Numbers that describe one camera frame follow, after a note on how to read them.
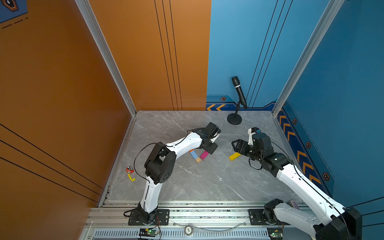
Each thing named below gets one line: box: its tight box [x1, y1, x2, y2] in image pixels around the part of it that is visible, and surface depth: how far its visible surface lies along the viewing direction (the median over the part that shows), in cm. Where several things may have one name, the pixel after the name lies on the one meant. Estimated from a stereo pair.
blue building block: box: [190, 150, 199, 160], surface depth 97 cm
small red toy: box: [125, 166, 135, 174], surface depth 89 cm
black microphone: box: [232, 76, 248, 109], surface depth 100 cm
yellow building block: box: [229, 152, 242, 161], surface depth 95 cm
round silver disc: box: [184, 225, 193, 236], surface depth 66 cm
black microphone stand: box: [227, 102, 242, 125], surface depth 118 cm
